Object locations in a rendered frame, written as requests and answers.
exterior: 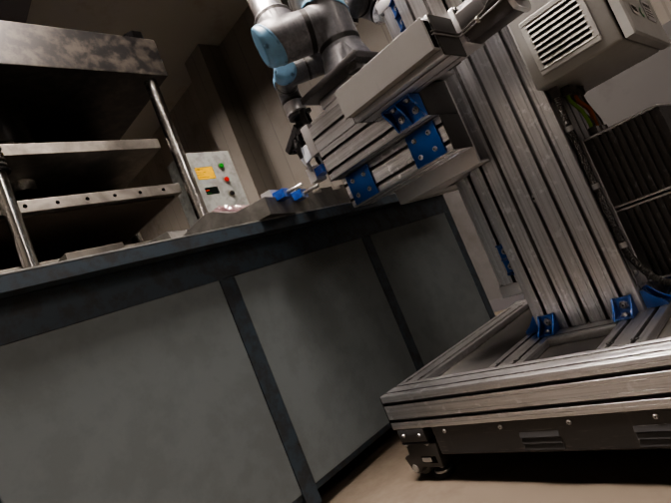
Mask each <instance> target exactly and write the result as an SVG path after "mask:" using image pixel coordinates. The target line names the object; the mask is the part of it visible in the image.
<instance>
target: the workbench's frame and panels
mask: <svg viewBox="0 0 671 503"><path fill-rule="evenodd" d="M494 317H495V314H494V312H493V310H492V307H491V305H490V303H489V300H488V298H487V296H486V293H485V291H484V289H483V287H482V284H481V282H480V280H479V277H478V275H477V273H476V270H475V268H474V266H473V264H472V261H471V259H470V257H469V254H468V252H467V250H466V247H465V245H464V243H463V241H462V238H461V236H460V234H459V231H458V229H457V227H456V224H455V222H454V220H453V218H452V215H451V213H450V211H449V208H448V206H447V204H446V201H445V199H444V197H443V195H439V196H435V197H431V198H428V199H424V200H420V201H416V202H413V203H409V204H405V205H401V204H400V203H399V200H398V198H397V196H396V194H392V195H388V196H386V197H384V198H382V199H380V200H379V201H377V202H375V203H373V204H370V205H366V206H362V207H358V208H354V207H353V206H352V204H351V203H349V204H344V205H340V206H335V207H330V208H325V209H320V210H316V211H311V212H306V213H301V214H296V215H292V216H287V217H282V218H277V219H272V220H268V221H263V222H258V223H253V224H248V225H244V226H239V227H234V228H229V229H224V230H220V231H215V232H210V233H205V234H200V235H196V236H191V237H186V238H181V239H176V240H172V241H167V242H162V243H157V244H152V245H148V246H143V247H138V248H133V249H128V250H124V251H115V252H110V253H105V254H101V255H96V256H91V257H86V258H81V259H77V260H72V261H67V262H62V263H57V264H53V265H48V266H43V267H38V268H33V269H29V270H24V271H19V272H14V273H9V274H5V275H0V503H321V502H322V501H323V500H322V498H321V495H320V493H319V490H318V489H319V488H320V487H321V486H323V485H324V484H325V483H326V482H327V481H329V480H330V479H331V478H332V477H333V476H334V475H336V474H337V473H338V472H339V471H340V470H342V469H343V468H344V467H345V466H346V465H348V464H349V463H350V462H351V461H352V460H353V459H355V458H356V457H357V456H358V455H359V454H361V453H362V452H363V451H364V450H365V449H367V448H368V447H369V446H370V445H371V444H372V443H374V442H375V441H376V440H377V439H378V438H380V437H381V436H382V435H383V434H384V433H386V432H387V431H388V430H389V429H390V428H391V425H390V423H389V420H388V418H387V416H386V413H385V411H384V408H383V406H382V403H381V401H380V399H379V398H380V397H381V396H383V395H384V394H386V393H387V392H388V391H390V390H391V389H393V388H394V387H396V386H397V385H398V384H400V383H401V382H403V381H404V380H406V379H407V378H408V377H410V376H411V375H413V374H414V373H416V372H417V371H418V370H420V369H421V368H423V367H424V366H426V365H427V364H428V363H430V362H431V361H433V360H434V359H436V358H437V357H438V356H440V355H441V354H443V353H444V352H446V351H447V350H448V349H450V348H451V347H453V346H454V345H456V344H457V343H458V342H460V341H461V340H463V339H464V338H466V337H467V336H468V335H470V334H471V333H473V332H474V331H476V330H477V329H478V328H480V327H481V326H483V325H484V324H486V323H487V322H488V321H490V320H491V319H493V318H494Z"/></svg>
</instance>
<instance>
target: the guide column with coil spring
mask: <svg viewBox="0 0 671 503"><path fill-rule="evenodd" d="M0 208H1V210H2V213H3V216H4V219H5V222H6V224H7V227H8V230H9V233H10V236H11V238H12V241H13V244H14V247H15V250H16V252H17V255H18V258H19V260H20V263H21V265H22V268H28V267H33V266H38V265H40V264H39V261H38V258H37V256H36V253H35V250H34V247H33V244H32V242H31V239H30V236H29V233H28V231H27V228H26V225H25V222H24V219H23V217H22V214H21V211H20V208H19V206H18V203H17V200H16V197H15V194H14V192H13V189H12V186H11V183H10V181H9V178H8V175H7V172H5V171H0Z"/></svg>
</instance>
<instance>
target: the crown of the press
mask: <svg viewBox="0 0 671 503"><path fill-rule="evenodd" d="M167 77H168V74H167V71H166V69H165V66H164V64H163V61H162V59H161V56H160V54H159V51H158V49H157V46H156V44H155V41H154V40H151V39H144V38H143V35H142V33H141V32H139V31H132V30H131V31H129V32H128V33H126V34H124V35H123V36H120V35H112V34H104V33H96V32H89V31H81V30H73V29H65V28H57V27H50V26H42V25H34V24H26V23H19V22H11V21H3V20H0V145H2V144H31V143H59V142H88V141H116V140H120V139H121V138H122V137H123V135H124V134H125V133H126V131H127V130H128V129H129V127H130V126H131V125H132V123H133V122H134V121H135V119H136V118H137V117H138V115H139V114H140V113H141V111H142V110H143V109H144V107H145V106H146V105H147V103H148V102H149V101H150V97H149V95H148V92H147V89H146V87H145V84H144V82H145V81H146V80H148V79H156V80H157V83H158V85H159V87H160V86H161V85H162V83H163V82H164V81H165V79H166V78H167ZM10 183H11V186H12V189H13V192H14V194H15V197H16V200H23V199H27V198H31V197H33V196H35V195H37V194H38V193H39V189H38V187H37V184H36V181H34V180H32V179H20V180H16V181H12V182H10Z"/></svg>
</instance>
